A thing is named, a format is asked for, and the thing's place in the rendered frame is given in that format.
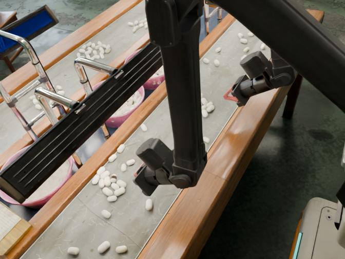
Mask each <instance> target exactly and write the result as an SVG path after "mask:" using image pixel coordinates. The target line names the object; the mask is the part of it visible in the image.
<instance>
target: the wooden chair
mask: <svg viewBox="0 0 345 259"><path fill-rule="evenodd" d="M16 15H17V12H16V11H9V12H0V30H1V29H2V28H4V27H6V26H8V25H10V24H11V23H13V22H15V21H17V20H18V19H17V17H16ZM23 49H24V48H23V47H22V46H21V47H20V48H19V50H18V51H17V52H16V53H15V54H14V55H13V56H12V58H11V59H9V58H8V57H7V56H5V57H4V58H2V59H1V60H4V61H5V63H6V64H7V66H8V67H9V69H10V70H11V72H12V73H14V72H15V69H14V67H13V65H12V62H13V61H14V60H15V59H16V58H17V56H18V55H19V54H20V53H21V52H22V51H23Z"/></svg>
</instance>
